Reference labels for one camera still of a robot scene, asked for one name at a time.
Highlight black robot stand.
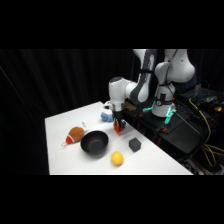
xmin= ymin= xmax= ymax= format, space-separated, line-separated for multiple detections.
xmin=123 ymin=99 xmax=203 ymax=165

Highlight electronics box with cables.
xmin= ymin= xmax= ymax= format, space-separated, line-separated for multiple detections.
xmin=176 ymin=81 xmax=224 ymax=114

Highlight blue cloth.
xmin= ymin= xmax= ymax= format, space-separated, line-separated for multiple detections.
xmin=100 ymin=111 xmax=115 ymax=124

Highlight black cube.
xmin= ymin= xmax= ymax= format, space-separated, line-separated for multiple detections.
xmin=128 ymin=137 xmax=142 ymax=153

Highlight red cube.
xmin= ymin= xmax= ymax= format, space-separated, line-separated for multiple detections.
xmin=113 ymin=122 xmax=125 ymax=134

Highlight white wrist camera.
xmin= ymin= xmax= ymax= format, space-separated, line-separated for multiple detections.
xmin=102 ymin=100 xmax=113 ymax=111

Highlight yellow ball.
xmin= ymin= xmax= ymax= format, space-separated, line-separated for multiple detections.
xmin=110 ymin=151 xmax=125 ymax=167

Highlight small green light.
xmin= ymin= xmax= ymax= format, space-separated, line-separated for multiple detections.
xmin=164 ymin=107 xmax=177 ymax=126

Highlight black curtain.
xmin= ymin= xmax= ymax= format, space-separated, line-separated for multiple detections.
xmin=0 ymin=49 xmax=143 ymax=175

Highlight brown plush toy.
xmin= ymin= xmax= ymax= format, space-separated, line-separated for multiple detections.
xmin=60 ymin=121 xmax=88 ymax=148

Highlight yellow cable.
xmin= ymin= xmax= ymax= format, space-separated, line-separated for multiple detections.
xmin=188 ymin=98 xmax=224 ymax=168

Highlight black bowl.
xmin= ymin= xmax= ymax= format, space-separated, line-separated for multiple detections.
xmin=80 ymin=130 xmax=110 ymax=156

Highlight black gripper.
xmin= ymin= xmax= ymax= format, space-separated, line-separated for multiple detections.
xmin=112 ymin=103 xmax=127 ymax=132

